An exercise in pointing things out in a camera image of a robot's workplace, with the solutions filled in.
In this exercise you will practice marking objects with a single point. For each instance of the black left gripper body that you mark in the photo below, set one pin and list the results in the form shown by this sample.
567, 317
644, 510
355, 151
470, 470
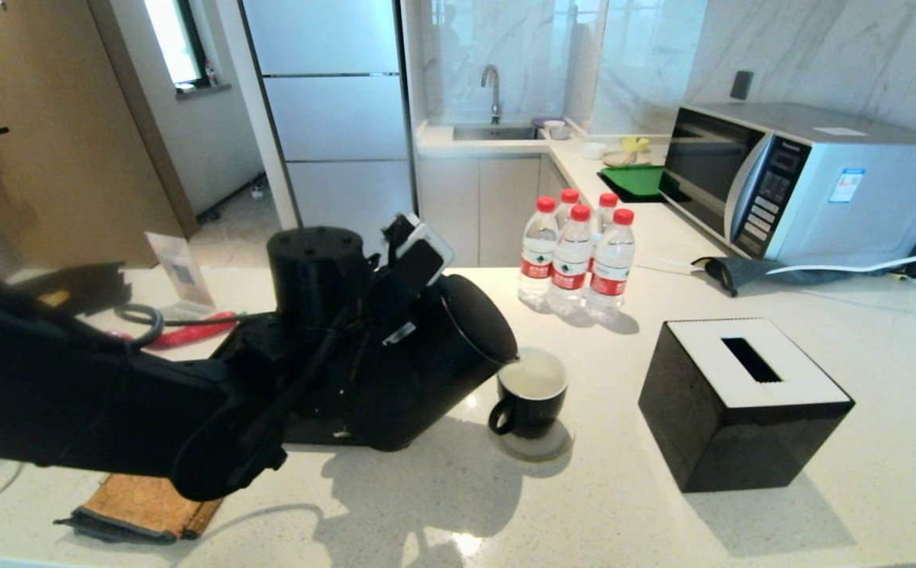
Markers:
402, 288

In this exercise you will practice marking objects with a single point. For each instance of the black electric kettle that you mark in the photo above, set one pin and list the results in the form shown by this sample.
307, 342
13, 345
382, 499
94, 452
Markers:
442, 371

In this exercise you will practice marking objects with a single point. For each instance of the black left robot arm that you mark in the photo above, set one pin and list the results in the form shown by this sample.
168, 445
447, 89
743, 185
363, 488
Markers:
71, 394

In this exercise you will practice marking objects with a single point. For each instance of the white kitchen cabinet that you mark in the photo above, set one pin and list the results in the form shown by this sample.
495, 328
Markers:
465, 213

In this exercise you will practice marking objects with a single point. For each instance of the red-capped water bottle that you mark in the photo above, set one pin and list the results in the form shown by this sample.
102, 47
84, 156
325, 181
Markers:
570, 272
608, 201
570, 197
537, 268
610, 280

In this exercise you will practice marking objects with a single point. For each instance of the silver refrigerator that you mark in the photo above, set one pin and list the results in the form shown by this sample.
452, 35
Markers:
339, 118

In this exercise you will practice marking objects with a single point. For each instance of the black mug white inside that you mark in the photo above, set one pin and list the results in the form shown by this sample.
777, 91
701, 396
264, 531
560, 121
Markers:
532, 414

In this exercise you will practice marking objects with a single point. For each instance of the steel sink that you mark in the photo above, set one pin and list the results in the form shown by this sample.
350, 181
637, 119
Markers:
497, 132

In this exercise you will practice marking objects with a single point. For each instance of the chrome faucet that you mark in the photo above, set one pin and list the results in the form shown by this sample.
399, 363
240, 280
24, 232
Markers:
496, 99

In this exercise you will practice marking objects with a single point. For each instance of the round clear coaster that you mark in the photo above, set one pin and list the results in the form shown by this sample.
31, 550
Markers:
540, 453

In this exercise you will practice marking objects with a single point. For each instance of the small grey bowl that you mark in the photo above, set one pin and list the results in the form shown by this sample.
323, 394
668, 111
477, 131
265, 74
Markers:
558, 132

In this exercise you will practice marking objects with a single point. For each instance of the clear sign card stand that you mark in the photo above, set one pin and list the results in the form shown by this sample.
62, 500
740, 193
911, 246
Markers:
181, 272

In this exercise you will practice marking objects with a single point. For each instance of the small white cup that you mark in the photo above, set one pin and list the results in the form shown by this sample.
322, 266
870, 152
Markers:
593, 149

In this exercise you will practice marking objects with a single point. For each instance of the small beige plate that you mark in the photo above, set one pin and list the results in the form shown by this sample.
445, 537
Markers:
619, 158

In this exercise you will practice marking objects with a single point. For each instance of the yellow cup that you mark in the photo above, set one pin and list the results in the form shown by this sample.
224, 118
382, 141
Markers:
635, 143

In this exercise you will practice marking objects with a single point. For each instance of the black flat case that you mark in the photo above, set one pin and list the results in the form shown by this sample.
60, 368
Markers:
87, 284

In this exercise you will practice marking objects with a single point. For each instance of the window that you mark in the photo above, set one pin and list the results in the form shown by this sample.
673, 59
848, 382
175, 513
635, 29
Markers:
173, 39

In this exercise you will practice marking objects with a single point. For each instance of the dark grey cloth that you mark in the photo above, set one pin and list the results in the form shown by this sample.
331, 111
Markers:
742, 272

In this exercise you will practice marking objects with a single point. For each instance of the orange-brown folded cloth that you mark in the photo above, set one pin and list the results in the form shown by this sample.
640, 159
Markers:
134, 509

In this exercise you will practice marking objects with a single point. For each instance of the black tissue box white lid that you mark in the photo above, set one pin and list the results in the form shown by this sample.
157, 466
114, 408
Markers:
742, 442

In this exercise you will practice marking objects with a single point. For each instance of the brown wooden door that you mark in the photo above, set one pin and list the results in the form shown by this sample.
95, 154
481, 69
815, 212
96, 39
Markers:
55, 118

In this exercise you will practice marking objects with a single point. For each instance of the silver microwave oven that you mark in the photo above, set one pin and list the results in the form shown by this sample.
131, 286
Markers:
860, 209

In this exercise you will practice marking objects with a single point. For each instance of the black wall socket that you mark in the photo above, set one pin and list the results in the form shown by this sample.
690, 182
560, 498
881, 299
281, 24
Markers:
740, 85

